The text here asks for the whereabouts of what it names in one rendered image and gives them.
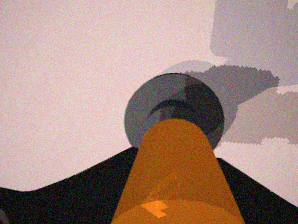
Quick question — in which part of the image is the orange knob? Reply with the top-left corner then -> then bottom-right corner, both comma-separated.
110,119 -> 245,224

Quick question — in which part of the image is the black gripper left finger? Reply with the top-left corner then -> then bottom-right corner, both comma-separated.
0,147 -> 138,224

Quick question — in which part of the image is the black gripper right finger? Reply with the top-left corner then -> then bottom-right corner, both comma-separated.
216,157 -> 298,224

